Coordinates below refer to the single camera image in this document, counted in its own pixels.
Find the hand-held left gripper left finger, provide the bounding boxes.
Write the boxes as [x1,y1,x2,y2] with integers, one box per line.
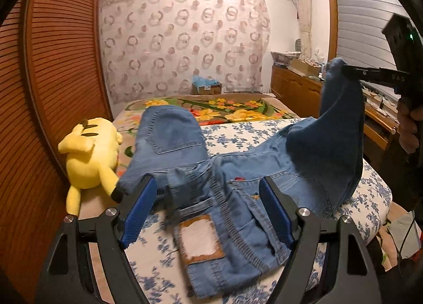
[35,176,158,304]

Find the cream window curtain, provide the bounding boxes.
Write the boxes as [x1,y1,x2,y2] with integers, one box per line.
[291,0,313,60]

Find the cardboard box with blue bag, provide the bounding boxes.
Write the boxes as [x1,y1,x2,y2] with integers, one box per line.
[192,76,223,96]

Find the grey window blind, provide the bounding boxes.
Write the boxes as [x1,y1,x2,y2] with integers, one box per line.
[332,0,423,93]

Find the wooden louvered wardrobe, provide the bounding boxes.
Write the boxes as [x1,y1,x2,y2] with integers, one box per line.
[0,0,114,304]

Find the circle patterned wall cloth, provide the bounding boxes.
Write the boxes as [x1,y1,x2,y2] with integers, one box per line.
[98,0,272,104]

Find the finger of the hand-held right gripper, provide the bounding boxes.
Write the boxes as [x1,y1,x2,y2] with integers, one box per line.
[342,64,382,76]
[358,76,397,88]

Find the open cardboard box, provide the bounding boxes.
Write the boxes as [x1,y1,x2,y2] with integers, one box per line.
[290,58,323,76]

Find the wooden cabinet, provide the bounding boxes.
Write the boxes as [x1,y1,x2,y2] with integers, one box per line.
[271,66,400,159]

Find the person's right hand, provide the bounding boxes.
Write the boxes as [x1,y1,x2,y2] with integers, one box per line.
[397,97,420,154]

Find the stack of newspapers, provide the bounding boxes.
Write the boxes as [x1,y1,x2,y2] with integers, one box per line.
[271,51,301,66]

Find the yellow plush toy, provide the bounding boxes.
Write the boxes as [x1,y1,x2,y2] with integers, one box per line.
[58,117,124,217]

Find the blue denim pants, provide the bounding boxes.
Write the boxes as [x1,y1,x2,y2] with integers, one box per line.
[117,57,366,298]

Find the floral blanket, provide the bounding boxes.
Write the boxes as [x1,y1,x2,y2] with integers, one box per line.
[112,94,301,172]

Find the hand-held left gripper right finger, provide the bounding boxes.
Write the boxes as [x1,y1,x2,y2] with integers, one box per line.
[259,176,384,304]

